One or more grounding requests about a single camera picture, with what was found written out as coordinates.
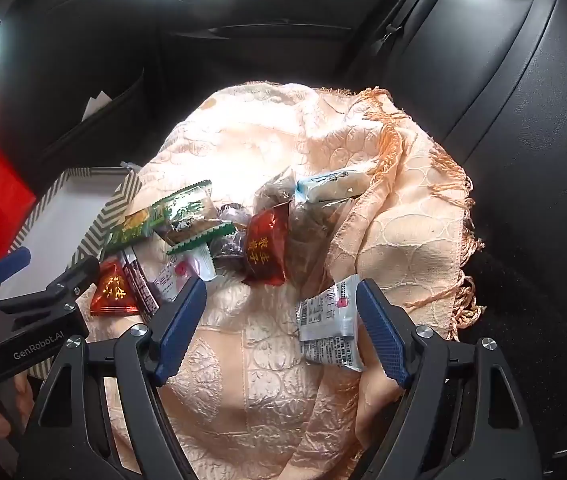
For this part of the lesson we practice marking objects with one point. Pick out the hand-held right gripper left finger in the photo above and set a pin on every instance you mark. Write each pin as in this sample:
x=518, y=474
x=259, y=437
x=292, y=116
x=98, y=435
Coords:
x=182, y=327

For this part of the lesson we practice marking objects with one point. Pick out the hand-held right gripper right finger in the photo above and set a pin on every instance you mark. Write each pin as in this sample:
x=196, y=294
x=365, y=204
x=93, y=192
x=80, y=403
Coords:
x=382, y=337

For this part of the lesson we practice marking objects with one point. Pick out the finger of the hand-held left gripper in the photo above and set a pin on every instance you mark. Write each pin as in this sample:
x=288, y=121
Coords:
x=76, y=276
x=8, y=264

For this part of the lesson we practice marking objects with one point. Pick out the red triangular snack packet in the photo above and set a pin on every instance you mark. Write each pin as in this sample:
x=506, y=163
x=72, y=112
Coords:
x=111, y=292

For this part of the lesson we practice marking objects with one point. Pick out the white pink snack packet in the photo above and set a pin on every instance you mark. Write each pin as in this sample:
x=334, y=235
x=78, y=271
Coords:
x=173, y=277

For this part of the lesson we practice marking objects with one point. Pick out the striped cardboard box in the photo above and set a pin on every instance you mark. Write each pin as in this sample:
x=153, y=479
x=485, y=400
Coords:
x=63, y=220

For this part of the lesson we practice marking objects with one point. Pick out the silver white snack packet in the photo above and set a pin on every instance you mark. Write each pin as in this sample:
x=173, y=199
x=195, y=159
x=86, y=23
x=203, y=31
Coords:
x=326, y=325

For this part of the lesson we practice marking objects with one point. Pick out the dark brown stick packet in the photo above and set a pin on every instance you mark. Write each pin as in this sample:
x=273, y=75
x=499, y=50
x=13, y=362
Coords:
x=138, y=280

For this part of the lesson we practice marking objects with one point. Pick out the dark green cracker packet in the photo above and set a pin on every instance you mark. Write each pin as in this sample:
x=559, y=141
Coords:
x=131, y=232

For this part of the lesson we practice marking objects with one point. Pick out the clear bag of dates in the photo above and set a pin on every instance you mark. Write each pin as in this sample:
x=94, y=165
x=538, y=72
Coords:
x=231, y=245

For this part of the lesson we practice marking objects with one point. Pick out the green-edged clear cookie packet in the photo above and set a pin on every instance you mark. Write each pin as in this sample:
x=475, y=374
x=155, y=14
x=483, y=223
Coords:
x=188, y=217

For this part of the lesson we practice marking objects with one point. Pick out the red-brown snack packet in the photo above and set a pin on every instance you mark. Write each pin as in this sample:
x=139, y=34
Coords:
x=263, y=252

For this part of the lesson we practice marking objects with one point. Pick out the peach fringed cloth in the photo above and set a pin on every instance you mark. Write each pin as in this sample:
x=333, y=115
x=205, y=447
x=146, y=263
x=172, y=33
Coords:
x=273, y=360

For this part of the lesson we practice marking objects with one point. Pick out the clear packet with dark contents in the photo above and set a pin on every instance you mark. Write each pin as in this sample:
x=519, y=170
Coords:
x=308, y=240
x=276, y=187

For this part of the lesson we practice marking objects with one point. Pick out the blue white snack packet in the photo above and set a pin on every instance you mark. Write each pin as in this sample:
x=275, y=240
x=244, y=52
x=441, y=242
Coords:
x=328, y=186

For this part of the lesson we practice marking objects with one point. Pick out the white paper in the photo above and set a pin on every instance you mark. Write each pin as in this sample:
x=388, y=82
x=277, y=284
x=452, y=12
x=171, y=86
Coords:
x=96, y=106

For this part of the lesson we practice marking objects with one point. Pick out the black seat-back pocket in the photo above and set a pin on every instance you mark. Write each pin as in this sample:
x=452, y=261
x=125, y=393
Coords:
x=73, y=60

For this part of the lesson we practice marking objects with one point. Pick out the black leather rear seat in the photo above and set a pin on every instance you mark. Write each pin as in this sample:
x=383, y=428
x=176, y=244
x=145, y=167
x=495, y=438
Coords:
x=523, y=135

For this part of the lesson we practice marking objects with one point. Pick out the black seat belt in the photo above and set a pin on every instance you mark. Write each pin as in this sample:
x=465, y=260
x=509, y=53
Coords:
x=403, y=15

